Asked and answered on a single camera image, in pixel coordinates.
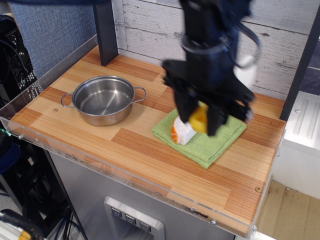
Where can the clear acrylic table guard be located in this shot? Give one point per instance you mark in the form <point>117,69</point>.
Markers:
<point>229,192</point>

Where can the left dark vertical post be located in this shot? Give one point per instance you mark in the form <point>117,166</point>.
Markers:
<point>106,31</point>

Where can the yellow handled white toy knife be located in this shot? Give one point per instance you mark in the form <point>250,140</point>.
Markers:
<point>245,74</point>

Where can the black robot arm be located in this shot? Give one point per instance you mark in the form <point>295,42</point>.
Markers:
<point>215,25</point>

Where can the stainless steel pot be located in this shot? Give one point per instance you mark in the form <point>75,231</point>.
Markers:
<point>105,100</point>

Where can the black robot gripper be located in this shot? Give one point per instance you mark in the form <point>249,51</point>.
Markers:
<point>208,78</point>

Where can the green folded cloth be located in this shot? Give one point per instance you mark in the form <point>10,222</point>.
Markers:
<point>200,148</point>

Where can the white orange toy food slice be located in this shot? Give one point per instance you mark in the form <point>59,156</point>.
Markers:
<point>181,133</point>

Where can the silver dispenser panel with buttons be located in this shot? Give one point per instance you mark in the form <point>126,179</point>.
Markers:
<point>128,223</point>

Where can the white grooved side unit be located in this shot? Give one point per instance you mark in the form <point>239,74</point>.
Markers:
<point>297,164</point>

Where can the black plastic crate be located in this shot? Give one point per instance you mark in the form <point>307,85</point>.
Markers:
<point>16,70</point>

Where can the yellow black object bottom left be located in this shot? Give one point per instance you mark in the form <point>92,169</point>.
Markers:
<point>14,226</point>

